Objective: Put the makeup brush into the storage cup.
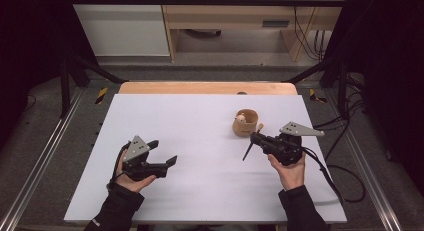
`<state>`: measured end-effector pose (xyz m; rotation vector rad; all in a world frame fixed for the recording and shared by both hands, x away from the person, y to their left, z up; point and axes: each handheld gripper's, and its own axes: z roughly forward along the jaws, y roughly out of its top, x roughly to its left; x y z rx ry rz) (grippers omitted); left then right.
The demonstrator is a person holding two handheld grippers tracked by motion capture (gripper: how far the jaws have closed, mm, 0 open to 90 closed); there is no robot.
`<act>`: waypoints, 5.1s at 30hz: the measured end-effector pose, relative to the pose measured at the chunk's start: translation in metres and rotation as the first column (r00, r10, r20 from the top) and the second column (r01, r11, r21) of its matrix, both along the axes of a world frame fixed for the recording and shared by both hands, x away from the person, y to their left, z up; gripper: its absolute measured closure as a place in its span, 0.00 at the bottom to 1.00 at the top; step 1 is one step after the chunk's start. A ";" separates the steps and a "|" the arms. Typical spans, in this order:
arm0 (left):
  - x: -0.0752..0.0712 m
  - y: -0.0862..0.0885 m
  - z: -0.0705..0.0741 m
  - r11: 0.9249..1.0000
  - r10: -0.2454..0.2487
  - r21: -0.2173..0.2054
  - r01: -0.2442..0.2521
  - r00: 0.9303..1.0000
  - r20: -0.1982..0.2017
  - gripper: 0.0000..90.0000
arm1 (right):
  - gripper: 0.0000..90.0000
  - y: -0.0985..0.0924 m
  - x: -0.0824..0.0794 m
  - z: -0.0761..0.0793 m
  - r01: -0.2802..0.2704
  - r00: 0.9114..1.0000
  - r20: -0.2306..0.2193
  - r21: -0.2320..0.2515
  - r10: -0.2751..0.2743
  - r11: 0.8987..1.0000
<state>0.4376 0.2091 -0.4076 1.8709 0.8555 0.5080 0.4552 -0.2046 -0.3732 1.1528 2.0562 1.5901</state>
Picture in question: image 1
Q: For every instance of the black horizontal frame bar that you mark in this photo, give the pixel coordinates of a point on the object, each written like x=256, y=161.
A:
x=200, y=1

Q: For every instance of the white board sheet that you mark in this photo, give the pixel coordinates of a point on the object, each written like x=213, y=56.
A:
x=206, y=184

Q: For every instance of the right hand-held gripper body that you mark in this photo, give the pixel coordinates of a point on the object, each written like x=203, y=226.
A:
x=283, y=149

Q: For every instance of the person's left hand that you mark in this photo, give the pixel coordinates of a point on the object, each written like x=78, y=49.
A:
x=133, y=186

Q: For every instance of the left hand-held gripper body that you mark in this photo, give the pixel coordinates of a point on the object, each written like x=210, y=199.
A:
x=140, y=167

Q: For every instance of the wooden pen holder cup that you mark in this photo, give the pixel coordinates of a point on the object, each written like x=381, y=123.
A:
x=245, y=126

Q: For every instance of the yellow black tape marker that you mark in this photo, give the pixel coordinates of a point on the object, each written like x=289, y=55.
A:
x=101, y=95
x=313, y=95

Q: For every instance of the aluminium floor rail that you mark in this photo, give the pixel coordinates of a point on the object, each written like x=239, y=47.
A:
x=370, y=177
x=40, y=161

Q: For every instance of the black curtain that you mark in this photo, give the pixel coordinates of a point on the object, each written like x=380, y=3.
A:
x=390, y=57
x=30, y=41

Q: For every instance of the black metal stand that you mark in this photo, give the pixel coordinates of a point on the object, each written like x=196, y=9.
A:
x=341, y=87
x=65, y=87

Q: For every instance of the light wooden desk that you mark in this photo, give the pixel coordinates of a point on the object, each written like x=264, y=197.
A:
x=226, y=16

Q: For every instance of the person's right hand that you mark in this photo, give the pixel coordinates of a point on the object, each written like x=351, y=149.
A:
x=291, y=177

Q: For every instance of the white cabinet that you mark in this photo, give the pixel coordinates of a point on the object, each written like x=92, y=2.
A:
x=123, y=27

